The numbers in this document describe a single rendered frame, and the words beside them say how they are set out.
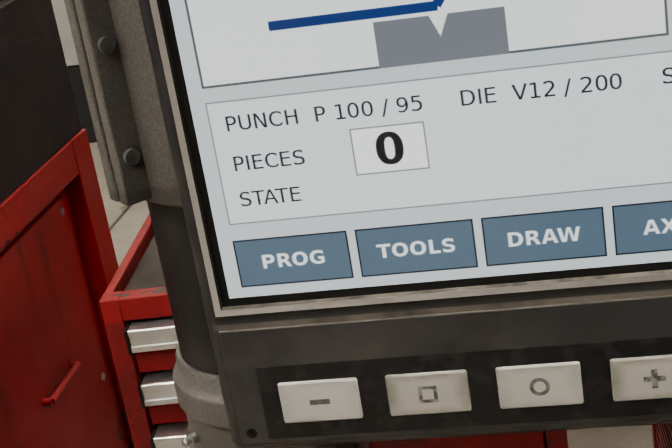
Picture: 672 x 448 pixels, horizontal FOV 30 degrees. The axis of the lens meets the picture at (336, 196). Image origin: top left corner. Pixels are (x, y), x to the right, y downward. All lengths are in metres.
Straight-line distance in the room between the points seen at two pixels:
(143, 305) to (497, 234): 0.91
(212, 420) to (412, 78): 0.29
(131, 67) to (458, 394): 0.24
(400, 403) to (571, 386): 0.08
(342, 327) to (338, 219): 0.05
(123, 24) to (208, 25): 0.14
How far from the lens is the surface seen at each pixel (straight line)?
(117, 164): 0.68
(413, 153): 0.53
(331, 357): 0.57
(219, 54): 0.53
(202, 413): 0.75
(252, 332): 0.57
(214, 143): 0.54
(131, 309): 1.42
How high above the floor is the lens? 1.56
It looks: 20 degrees down
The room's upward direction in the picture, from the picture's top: 9 degrees counter-clockwise
